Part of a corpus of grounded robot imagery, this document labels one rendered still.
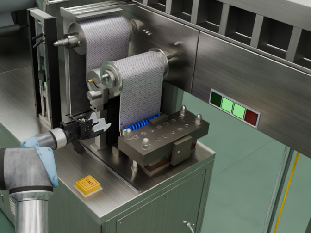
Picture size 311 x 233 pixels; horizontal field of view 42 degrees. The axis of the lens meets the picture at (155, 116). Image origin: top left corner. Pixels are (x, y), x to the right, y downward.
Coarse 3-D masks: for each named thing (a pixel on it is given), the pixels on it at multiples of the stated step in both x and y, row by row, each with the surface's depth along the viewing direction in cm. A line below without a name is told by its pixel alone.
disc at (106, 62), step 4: (104, 64) 166; (108, 64) 164; (112, 64) 162; (100, 68) 169; (116, 68) 161; (100, 72) 170; (100, 76) 171; (120, 76) 160; (120, 80) 161; (120, 84) 162; (120, 88) 163; (108, 92) 170; (112, 92) 168; (116, 92) 166; (120, 92) 164
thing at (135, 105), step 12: (156, 84) 177; (120, 96) 165; (132, 96) 170; (144, 96) 175; (156, 96) 181; (120, 108) 168; (132, 108) 173; (144, 108) 179; (156, 108) 185; (120, 120) 171; (132, 120) 177
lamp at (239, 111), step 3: (237, 105) 163; (234, 108) 165; (237, 108) 164; (240, 108) 163; (243, 108) 161; (234, 111) 165; (237, 111) 164; (240, 111) 163; (243, 111) 162; (234, 114) 166; (237, 114) 165; (240, 114) 164; (243, 114) 162; (240, 117) 164
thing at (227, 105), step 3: (225, 99) 167; (225, 102) 167; (228, 102) 166; (231, 102) 165; (222, 105) 169; (225, 105) 168; (228, 105) 167; (231, 105) 166; (225, 108) 168; (228, 108) 167; (231, 108) 166
